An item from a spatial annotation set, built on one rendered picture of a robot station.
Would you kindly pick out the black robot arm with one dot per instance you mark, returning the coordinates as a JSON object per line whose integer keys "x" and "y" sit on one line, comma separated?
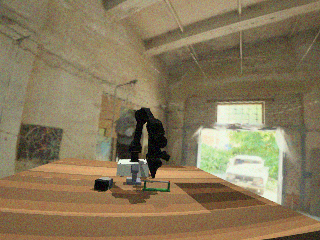
{"x": 156, "y": 134}

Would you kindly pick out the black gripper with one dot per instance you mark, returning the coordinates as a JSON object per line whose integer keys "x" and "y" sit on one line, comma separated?
{"x": 154, "y": 163}

